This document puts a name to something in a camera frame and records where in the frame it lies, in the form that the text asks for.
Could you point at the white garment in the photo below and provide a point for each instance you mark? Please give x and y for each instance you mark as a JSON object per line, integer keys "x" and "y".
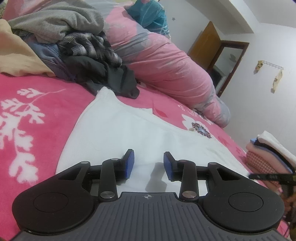
{"x": 127, "y": 129}

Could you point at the blue denim garment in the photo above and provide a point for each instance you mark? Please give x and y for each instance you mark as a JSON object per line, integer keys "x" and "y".
{"x": 46, "y": 53}

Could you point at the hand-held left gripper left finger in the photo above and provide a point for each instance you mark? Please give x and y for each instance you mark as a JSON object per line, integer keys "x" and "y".
{"x": 130, "y": 162}

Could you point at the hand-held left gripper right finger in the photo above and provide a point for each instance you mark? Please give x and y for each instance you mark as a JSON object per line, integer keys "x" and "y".
{"x": 167, "y": 165}

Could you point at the teal cloth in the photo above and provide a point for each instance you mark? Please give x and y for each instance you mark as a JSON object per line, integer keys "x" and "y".
{"x": 148, "y": 16}

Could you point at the small yellowish hanging rag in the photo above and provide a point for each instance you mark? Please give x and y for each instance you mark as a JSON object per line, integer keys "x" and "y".
{"x": 259, "y": 66}

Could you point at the dark brown door frame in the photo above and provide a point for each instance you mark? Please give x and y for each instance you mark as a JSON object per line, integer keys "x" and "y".
{"x": 235, "y": 42}

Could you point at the beige garment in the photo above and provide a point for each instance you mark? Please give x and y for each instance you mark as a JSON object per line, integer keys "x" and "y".
{"x": 16, "y": 58}

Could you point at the plaid shirt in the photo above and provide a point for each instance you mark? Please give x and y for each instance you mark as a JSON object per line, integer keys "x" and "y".
{"x": 87, "y": 44}

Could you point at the stack of folded clothes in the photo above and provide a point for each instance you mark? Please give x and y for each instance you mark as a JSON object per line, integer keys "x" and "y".
{"x": 261, "y": 160}

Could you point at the wooden door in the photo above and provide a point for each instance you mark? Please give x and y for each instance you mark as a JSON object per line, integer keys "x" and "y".
{"x": 205, "y": 44}

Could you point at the wall hook rack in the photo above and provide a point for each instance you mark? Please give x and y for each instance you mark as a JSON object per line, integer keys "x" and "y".
{"x": 272, "y": 65}

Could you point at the pink floral blanket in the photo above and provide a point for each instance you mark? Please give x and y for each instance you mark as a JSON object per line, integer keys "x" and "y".
{"x": 53, "y": 104}

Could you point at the long yellowish hanging rag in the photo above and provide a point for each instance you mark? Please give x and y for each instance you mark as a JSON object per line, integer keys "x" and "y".
{"x": 276, "y": 81}

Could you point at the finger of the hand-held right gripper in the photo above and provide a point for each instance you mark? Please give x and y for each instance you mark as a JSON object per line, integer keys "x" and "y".
{"x": 270, "y": 177}

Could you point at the pink grey quilt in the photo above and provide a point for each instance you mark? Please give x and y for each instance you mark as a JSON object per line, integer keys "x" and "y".
{"x": 161, "y": 64}

